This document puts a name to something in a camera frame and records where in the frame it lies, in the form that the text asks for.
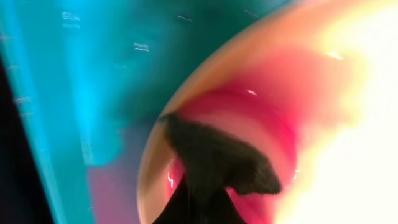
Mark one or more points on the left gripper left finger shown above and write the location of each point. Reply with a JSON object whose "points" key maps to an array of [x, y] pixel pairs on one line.
{"points": [[180, 207]]}

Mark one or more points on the teal plastic tray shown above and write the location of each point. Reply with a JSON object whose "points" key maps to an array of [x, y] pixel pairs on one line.
{"points": [[89, 79]]}

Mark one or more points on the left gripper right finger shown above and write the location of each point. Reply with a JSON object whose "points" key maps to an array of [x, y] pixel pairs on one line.
{"points": [[214, 206]]}

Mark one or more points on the dark red tray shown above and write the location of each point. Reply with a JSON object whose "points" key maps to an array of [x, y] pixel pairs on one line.
{"points": [[22, 196]]}

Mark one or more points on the yellow-green plate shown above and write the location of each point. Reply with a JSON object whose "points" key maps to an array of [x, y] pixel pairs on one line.
{"points": [[314, 86]]}

